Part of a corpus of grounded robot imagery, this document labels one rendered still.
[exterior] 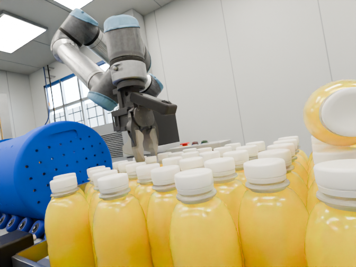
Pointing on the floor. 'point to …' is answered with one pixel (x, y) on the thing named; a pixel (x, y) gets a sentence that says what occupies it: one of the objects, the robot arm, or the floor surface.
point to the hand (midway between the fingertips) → (149, 160)
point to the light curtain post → (6, 131)
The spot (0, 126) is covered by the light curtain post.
